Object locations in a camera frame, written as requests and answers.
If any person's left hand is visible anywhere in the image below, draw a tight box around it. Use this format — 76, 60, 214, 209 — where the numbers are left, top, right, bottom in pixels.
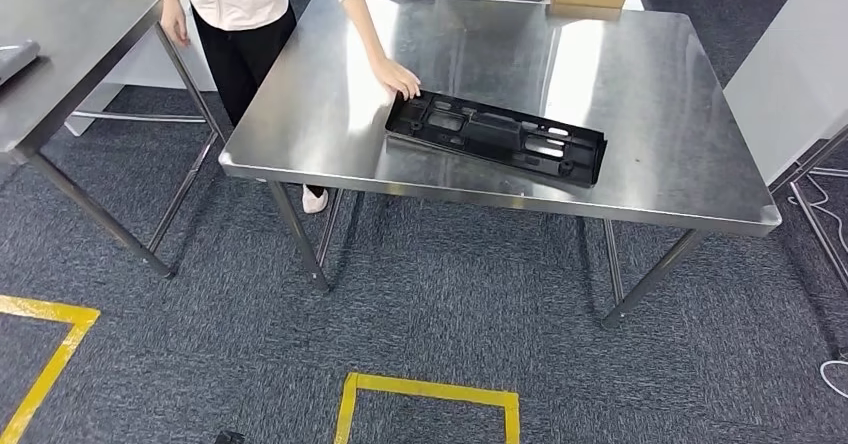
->
370, 56, 423, 102

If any person's right hand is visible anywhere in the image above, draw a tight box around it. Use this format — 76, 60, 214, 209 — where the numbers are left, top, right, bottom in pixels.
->
160, 0, 192, 49

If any black plastic bracket part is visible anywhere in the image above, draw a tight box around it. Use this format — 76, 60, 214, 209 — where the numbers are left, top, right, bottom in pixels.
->
385, 89, 609, 189

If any stainless steel workbench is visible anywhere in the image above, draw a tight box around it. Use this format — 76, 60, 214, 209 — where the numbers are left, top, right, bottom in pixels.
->
218, 0, 783, 331

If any grey flat part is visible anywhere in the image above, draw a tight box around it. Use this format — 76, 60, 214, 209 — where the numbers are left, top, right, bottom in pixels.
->
0, 38, 42, 87

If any person's shoe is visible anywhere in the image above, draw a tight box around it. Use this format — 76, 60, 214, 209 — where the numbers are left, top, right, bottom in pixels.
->
301, 184, 330, 216

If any flat cardboard box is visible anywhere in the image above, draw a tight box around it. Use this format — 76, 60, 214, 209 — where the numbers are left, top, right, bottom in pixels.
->
547, 2, 624, 22

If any yellow floor tape square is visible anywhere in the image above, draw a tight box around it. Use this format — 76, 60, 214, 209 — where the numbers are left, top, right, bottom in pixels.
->
333, 371, 522, 444

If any white power cable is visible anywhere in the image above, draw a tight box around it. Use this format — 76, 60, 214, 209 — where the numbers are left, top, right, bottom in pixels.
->
786, 174, 848, 401

